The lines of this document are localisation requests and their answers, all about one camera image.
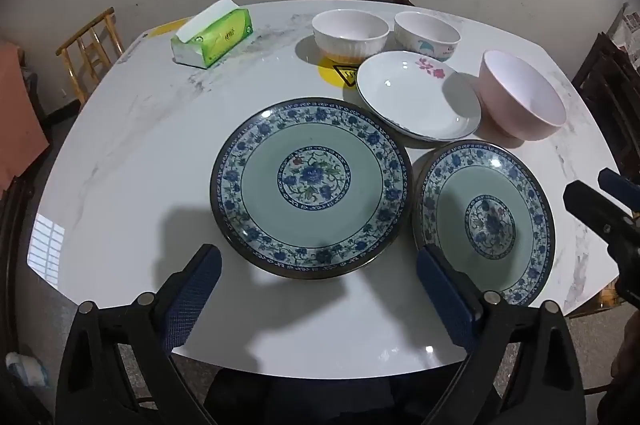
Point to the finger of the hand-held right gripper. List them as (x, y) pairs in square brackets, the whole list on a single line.
[(617, 185), (587, 202)]

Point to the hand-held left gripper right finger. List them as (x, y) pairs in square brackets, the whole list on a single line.
[(445, 290)]

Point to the white ribbed bowl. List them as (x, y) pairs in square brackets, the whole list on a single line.
[(350, 47)]

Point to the green tissue box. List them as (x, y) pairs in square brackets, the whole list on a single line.
[(225, 35)]

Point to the large blue floral plate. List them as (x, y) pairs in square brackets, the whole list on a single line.
[(260, 165)]

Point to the white printed bag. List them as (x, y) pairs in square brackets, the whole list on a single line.
[(627, 30)]

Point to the person's right hand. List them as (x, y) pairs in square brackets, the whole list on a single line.
[(627, 350)]

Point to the small blue floral plate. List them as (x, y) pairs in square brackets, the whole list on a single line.
[(450, 195)]

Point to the white printed bowl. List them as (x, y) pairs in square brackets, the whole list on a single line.
[(425, 30)]

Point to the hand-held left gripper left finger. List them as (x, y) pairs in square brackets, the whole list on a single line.
[(195, 290)]

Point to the yellow warning sticker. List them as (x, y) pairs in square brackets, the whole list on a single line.
[(332, 72)]

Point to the pink bowl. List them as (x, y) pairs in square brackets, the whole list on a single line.
[(500, 105)]

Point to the white crumpled cloth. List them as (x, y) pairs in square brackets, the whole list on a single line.
[(22, 369)]

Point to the bamboo chair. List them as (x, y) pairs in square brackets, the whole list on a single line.
[(85, 32)]

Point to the white plate with pink flower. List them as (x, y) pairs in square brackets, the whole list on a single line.
[(400, 100)]

